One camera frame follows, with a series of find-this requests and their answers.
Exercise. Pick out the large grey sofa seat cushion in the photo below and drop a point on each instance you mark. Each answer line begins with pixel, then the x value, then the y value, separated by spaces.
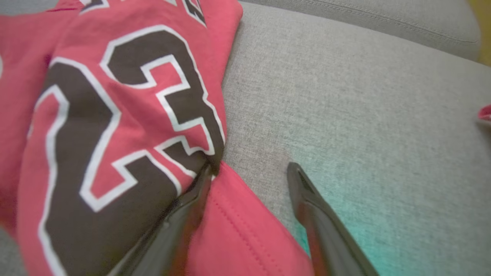
pixel 345 115

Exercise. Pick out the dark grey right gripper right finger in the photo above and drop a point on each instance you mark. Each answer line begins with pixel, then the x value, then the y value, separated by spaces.
pixel 330 245

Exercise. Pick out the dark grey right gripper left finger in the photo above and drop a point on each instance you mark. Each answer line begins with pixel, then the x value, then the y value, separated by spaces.
pixel 168 245

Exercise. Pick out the red 23 basketball jersey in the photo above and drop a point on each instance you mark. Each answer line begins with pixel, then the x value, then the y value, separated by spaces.
pixel 76 145

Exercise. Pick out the red Bulls 23 shorts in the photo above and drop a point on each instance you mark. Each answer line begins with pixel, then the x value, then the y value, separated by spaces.
pixel 485 114

